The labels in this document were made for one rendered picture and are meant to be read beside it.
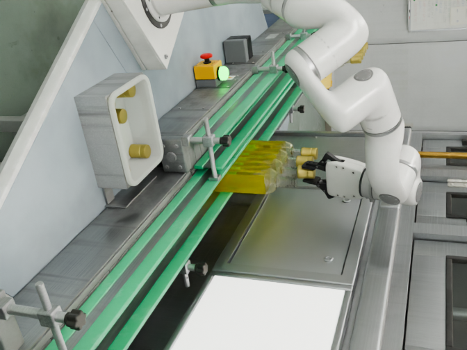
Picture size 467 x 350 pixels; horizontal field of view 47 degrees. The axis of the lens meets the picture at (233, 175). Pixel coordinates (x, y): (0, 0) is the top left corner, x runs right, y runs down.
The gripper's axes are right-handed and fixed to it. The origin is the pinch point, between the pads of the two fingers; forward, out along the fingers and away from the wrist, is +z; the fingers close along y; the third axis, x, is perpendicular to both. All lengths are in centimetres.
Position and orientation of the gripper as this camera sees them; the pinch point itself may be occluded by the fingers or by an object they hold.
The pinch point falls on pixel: (310, 172)
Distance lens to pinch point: 144.7
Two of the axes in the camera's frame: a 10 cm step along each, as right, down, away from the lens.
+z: -8.2, -1.6, 5.5
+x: -5.6, 4.4, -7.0
